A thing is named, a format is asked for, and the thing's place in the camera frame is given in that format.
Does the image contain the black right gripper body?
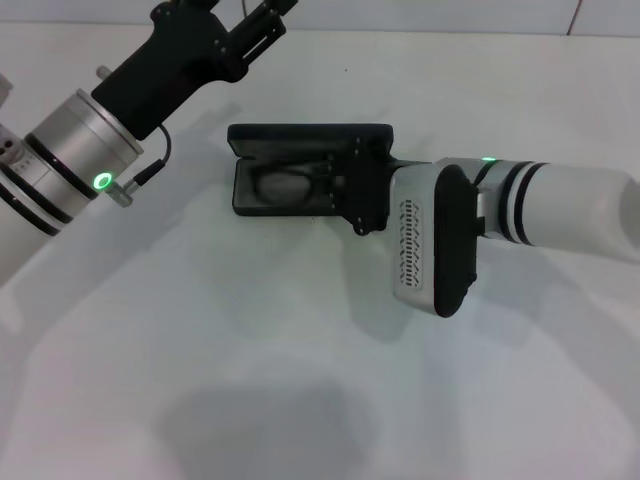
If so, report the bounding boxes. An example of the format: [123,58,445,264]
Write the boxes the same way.
[348,134,442,236]

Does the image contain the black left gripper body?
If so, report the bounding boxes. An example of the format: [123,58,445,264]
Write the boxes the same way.
[91,0,251,142]

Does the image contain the black glasses case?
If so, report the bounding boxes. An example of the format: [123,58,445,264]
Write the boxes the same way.
[227,121,396,220]

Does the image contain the black oval glasses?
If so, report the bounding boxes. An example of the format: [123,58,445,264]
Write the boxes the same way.
[253,158,336,207]

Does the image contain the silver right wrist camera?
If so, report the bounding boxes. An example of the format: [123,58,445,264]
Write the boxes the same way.
[389,162,484,319]

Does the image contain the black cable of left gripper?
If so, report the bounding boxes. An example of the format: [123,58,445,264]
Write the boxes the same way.
[102,123,174,208]

